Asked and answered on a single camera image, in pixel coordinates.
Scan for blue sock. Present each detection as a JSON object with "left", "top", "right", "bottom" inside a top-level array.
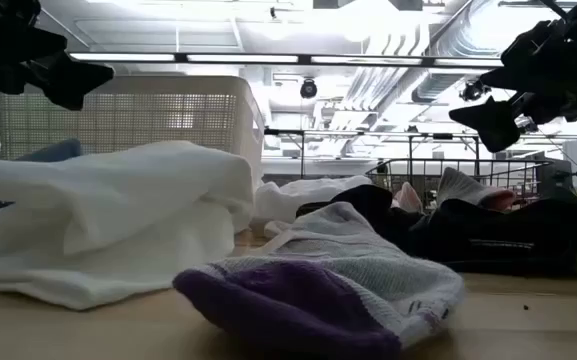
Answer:
[{"left": 15, "top": 138, "right": 83, "bottom": 164}]

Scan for grey sock pink stripes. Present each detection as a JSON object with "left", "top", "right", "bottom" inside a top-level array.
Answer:
[{"left": 435, "top": 166, "right": 517, "bottom": 211}]

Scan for black Puma underwear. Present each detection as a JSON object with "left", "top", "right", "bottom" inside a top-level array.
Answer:
[{"left": 295, "top": 183, "right": 577, "bottom": 276}]

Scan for grey sock pink toe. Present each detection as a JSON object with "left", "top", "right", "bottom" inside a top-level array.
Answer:
[{"left": 392, "top": 181, "right": 424, "bottom": 214}]

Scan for small white cloth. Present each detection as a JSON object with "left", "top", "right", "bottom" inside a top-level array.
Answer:
[{"left": 0, "top": 139, "right": 255, "bottom": 311}]

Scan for large white shirt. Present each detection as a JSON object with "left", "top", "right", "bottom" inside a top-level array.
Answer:
[{"left": 252, "top": 174, "right": 374, "bottom": 239}]

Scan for black ceiling spotlight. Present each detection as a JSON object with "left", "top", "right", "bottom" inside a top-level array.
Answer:
[
  {"left": 459, "top": 79, "right": 492, "bottom": 103},
  {"left": 299, "top": 77, "right": 319, "bottom": 100}
]

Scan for white plastic laundry basket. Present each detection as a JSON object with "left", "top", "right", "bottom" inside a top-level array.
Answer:
[{"left": 0, "top": 74, "right": 267, "bottom": 189}]

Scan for long ceiling light strip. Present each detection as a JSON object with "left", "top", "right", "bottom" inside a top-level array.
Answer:
[{"left": 67, "top": 51, "right": 504, "bottom": 69}]

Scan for black-framed background table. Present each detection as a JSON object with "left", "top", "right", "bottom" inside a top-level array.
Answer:
[{"left": 262, "top": 127, "right": 577, "bottom": 181}]

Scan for grey striped purple-toed sock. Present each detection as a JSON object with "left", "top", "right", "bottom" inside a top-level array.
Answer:
[{"left": 172, "top": 201, "right": 467, "bottom": 360}]

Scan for black wire basket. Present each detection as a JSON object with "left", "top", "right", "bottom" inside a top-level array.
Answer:
[{"left": 365, "top": 157, "right": 554, "bottom": 211}]

